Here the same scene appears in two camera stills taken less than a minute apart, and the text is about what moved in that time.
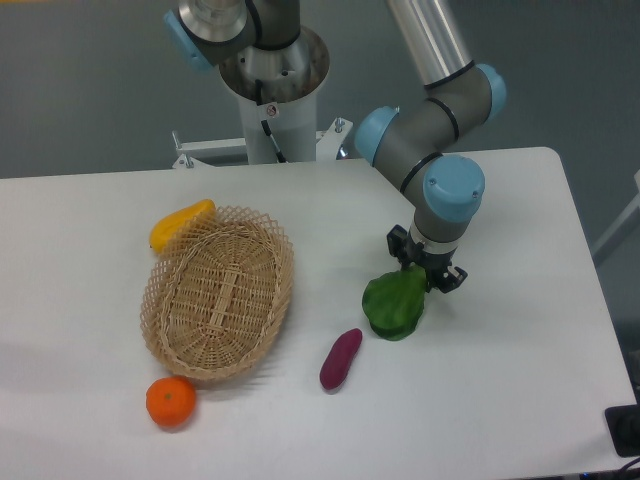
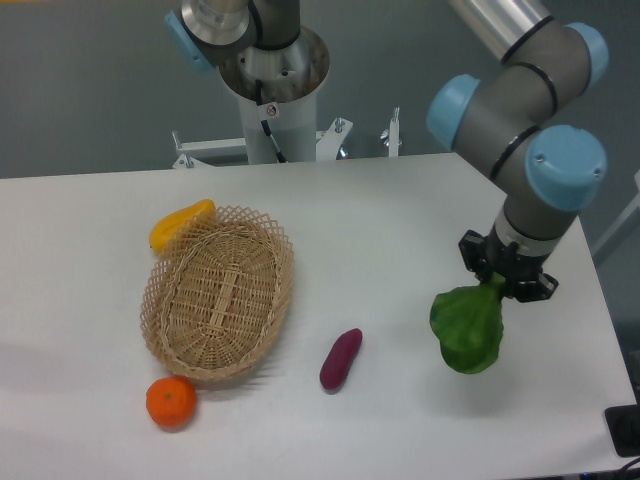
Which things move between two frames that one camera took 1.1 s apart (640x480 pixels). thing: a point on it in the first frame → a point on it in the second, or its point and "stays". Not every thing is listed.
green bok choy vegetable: (393, 303) → (468, 324)
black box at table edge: (623, 422) stays
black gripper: (434, 264) → (519, 270)
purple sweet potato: (339, 358) stays
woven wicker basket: (216, 292) stays
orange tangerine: (170, 401) stays
